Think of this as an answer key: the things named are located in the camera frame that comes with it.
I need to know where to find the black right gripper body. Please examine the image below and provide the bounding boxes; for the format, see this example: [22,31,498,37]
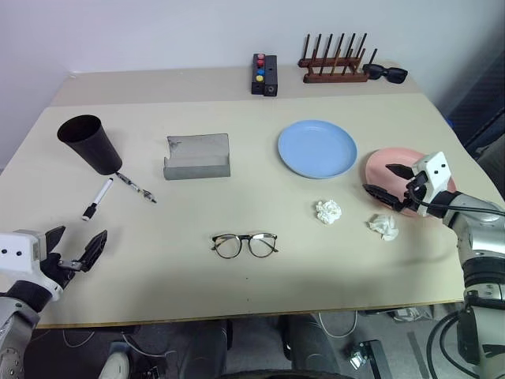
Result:
[395,173,429,214]

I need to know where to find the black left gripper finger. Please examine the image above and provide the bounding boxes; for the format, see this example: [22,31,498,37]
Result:
[77,230,109,272]
[43,224,66,256]

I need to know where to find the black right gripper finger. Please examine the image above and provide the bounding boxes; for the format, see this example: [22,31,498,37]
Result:
[361,182,404,208]
[385,163,417,182]

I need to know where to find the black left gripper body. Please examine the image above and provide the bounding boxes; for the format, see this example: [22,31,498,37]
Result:
[39,252,92,292]

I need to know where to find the pink plate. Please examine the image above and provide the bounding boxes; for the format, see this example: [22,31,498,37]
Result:
[364,147,458,219]

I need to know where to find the crumpled white tissue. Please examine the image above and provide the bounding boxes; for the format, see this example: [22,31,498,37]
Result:
[367,213,400,242]
[315,199,343,225]

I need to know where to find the white marker with black cap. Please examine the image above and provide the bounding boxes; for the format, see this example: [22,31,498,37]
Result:
[81,178,114,222]

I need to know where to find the black ballpoint pen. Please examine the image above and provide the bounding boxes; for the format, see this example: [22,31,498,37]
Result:
[115,171,158,205]

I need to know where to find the blue plate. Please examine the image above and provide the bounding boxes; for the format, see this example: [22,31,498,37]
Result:
[277,120,358,180]

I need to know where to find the black sunglasses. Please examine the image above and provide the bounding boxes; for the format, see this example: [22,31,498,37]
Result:
[362,62,409,84]

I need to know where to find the black plastic cup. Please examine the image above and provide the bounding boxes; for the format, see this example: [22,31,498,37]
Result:
[57,114,124,175]

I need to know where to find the white shoe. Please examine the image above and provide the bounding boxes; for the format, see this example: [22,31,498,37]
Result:
[97,350,132,379]

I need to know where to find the wooden peg rack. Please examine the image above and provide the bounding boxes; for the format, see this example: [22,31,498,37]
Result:
[297,32,379,84]

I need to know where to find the grey metal holder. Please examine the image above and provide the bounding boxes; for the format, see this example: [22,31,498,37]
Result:
[163,133,231,182]

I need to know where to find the thin-framed eyeglasses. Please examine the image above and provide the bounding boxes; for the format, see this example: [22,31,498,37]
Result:
[210,232,279,260]

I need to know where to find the dark rounded robot leg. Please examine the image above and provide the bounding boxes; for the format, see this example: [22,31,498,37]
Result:
[179,318,234,379]
[275,312,342,376]

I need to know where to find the black button box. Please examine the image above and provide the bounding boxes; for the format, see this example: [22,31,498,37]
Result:
[251,54,279,98]

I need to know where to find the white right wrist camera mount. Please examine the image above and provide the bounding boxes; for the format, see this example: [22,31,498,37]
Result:
[411,151,452,218]

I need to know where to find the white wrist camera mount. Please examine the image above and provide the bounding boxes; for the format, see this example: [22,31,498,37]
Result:
[411,151,452,218]
[0,230,65,303]

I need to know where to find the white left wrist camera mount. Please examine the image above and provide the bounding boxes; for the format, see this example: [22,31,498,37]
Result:
[0,230,65,303]

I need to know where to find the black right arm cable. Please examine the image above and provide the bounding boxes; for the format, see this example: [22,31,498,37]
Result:
[416,198,505,216]

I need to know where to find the white floor cable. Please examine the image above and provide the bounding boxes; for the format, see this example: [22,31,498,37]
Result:
[315,310,358,339]

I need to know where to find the black metal bracket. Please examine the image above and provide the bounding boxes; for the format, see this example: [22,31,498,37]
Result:
[346,339,386,379]

